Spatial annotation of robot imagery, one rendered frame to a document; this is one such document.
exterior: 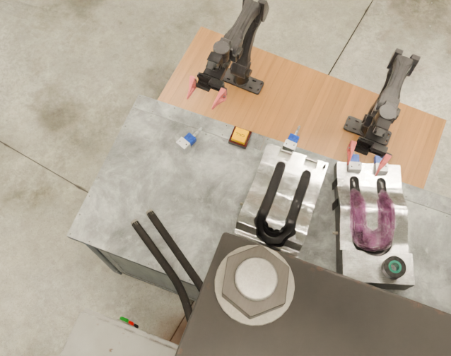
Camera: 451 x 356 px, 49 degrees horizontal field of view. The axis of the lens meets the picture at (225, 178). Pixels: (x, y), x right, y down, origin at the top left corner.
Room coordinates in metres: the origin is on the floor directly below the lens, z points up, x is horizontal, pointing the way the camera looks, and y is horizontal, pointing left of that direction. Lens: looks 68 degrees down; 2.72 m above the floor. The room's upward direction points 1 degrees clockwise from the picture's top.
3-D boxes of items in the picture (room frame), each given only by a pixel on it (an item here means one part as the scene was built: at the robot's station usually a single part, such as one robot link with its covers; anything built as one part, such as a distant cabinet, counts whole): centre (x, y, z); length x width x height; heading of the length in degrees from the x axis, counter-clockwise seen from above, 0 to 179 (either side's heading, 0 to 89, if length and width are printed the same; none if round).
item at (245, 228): (0.62, -0.21, 0.87); 0.50 x 0.26 x 0.14; 160
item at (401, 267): (0.38, -0.61, 0.93); 0.08 x 0.08 x 0.04
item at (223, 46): (1.09, 0.00, 1.24); 0.12 x 0.09 x 0.12; 156
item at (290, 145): (0.95, -0.29, 0.83); 0.13 x 0.05 x 0.05; 155
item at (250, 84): (1.25, -0.07, 0.84); 0.20 x 0.07 x 0.08; 66
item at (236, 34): (1.24, -0.06, 1.17); 0.30 x 0.09 x 0.12; 156
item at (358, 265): (0.57, -0.57, 0.86); 0.50 x 0.26 x 0.11; 177
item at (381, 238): (0.58, -0.57, 0.90); 0.26 x 0.18 x 0.08; 177
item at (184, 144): (0.95, 0.15, 0.83); 0.13 x 0.05 x 0.05; 138
